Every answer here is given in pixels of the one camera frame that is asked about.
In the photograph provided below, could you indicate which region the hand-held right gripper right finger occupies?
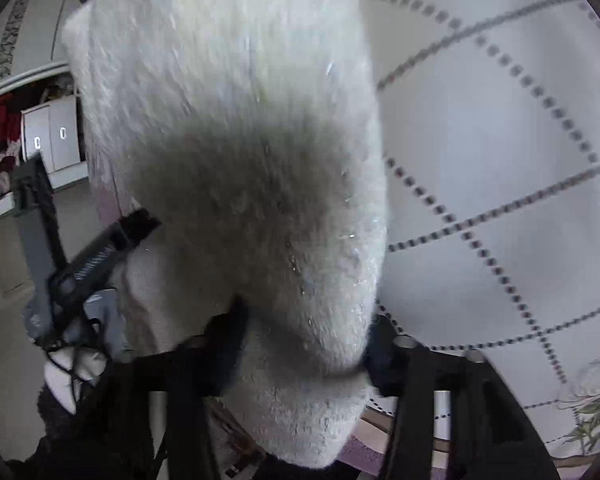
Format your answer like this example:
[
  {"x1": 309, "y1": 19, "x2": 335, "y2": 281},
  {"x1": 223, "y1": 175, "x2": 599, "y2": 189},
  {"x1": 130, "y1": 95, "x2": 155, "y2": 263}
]
[{"x1": 365, "y1": 312, "x2": 561, "y2": 480}]

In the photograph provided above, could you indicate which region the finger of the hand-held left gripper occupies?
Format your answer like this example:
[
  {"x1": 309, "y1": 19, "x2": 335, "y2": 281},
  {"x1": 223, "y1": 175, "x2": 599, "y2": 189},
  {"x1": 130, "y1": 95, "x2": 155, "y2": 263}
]
[{"x1": 49, "y1": 207, "x2": 162, "y2": 307}]

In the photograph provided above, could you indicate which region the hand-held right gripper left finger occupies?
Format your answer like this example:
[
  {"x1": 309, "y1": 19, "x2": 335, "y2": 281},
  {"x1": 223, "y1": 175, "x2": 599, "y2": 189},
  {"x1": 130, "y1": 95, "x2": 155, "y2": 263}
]
[{"x1": 95, "y1": 305, "x2": 251, "y2": 480}]

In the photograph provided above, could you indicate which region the cream tweed jacket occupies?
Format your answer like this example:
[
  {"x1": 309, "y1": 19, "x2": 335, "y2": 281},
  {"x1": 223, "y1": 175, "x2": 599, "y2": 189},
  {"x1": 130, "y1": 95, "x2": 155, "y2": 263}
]
[{"x1": 60, "y1": 0, "x2": 388, "y2": 471}]

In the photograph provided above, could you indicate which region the person's left forearm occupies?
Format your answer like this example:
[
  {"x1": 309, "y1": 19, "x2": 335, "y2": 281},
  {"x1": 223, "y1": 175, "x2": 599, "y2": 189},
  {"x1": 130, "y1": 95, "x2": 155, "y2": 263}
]
[{"x1": 7, "y1": 385, "x2": 113, "y2": 480}]

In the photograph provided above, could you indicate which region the white cabinet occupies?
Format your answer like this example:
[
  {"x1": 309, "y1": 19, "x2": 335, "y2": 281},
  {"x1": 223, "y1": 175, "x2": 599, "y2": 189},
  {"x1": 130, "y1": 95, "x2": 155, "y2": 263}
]
[{"x1": 20, "y1": 95, "x2": 88, "y2": 173}]

